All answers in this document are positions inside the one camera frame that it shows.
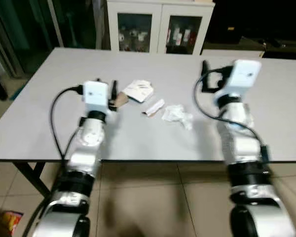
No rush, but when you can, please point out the brown cardboard tube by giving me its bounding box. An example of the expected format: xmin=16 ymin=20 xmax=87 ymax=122
xmin=113 ymin=92 xmax=132 ymax=110

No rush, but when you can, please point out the white paper packet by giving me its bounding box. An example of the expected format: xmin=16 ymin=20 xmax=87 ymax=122
xmin=122 ymin=79 xmax=155 ymax=103

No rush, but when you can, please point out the long paper wrapper strip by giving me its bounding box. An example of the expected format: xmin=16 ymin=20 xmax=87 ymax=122
xmin=142 ymin=98 xmax=166 ymax=118

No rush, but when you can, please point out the crumpled clear plastic wrap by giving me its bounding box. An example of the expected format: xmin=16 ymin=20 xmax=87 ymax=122
xmin=161 ymin=104 xmax=194 ymax=131

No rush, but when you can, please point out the white glass-door cabinet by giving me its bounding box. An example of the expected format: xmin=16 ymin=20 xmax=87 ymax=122
xmin=105 ymin=0 xmax=216 ymax=55

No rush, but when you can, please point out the aluminium sliding glass door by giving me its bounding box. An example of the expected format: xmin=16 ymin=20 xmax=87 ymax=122
xmin=0 ymin=0 xmax=107 ymax=79

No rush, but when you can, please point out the colourful snack bag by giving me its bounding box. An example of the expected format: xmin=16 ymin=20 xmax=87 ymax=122
xmin=0 ymin=210 xmax=24 ymax=237

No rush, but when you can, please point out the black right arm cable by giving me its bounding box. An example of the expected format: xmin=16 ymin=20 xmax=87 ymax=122
xmin=193 ymin=69 xmax=267 ymax=149

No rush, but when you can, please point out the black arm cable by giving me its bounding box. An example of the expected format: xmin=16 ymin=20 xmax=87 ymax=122
xmin=50 ymin=86 xmax=85 ymax=166
xmin=193 ymin=69 xmax=267 ymax=149

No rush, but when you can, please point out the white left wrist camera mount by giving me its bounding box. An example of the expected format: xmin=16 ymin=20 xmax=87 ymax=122
xmin=82 ymin=80 xmax=112 ymax=112

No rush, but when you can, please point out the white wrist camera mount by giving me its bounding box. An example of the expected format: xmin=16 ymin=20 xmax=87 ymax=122
xmin=82 ymin=80 xmax=112 ymax=112
xmin=220 ymin=59 xmax=262 ymax=98

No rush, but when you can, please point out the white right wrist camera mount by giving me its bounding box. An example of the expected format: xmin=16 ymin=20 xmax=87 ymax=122
xmin=220 ymin=59 xmax=262 ymax=98

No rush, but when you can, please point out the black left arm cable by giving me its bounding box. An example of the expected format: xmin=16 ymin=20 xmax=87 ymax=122
xmin=50 ymin=86 xmax=85 ymax=166

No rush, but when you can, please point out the black metal table frame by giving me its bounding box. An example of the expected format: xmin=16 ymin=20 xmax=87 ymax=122
xmin=0 ymin=158 xmax=296 ymax=199

